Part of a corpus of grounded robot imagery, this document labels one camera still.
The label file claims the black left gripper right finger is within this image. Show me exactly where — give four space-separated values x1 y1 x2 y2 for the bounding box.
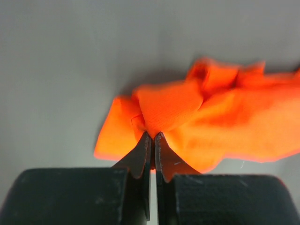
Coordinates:
154 133 300 225

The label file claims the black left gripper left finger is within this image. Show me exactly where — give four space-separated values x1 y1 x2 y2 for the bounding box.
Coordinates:
0 133 151 225

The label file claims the orange t shirt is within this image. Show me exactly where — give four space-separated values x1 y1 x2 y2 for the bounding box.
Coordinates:
94 59 300 173

